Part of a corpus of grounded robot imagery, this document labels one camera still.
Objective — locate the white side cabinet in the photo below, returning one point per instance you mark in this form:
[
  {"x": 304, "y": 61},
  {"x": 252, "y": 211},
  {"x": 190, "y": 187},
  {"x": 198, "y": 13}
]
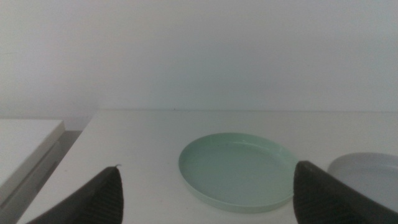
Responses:
[{"x": 21, "y": 146}]

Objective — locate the grey shallow bowl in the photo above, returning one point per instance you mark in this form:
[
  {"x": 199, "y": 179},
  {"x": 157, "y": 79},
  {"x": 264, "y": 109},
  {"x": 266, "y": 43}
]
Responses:
[{"x": 370, "y": 174}]

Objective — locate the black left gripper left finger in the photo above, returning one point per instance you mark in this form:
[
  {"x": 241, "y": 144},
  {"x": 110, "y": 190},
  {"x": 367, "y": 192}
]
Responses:
[{"x": 99, "y": 199}]

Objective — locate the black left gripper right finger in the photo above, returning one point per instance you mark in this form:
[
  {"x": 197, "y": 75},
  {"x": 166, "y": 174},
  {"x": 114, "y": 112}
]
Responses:
[{"x": 323, "y": 199}]

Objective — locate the mint green shallow bowl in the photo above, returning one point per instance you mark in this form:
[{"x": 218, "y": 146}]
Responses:
[{"x": 236, "y": 171}]

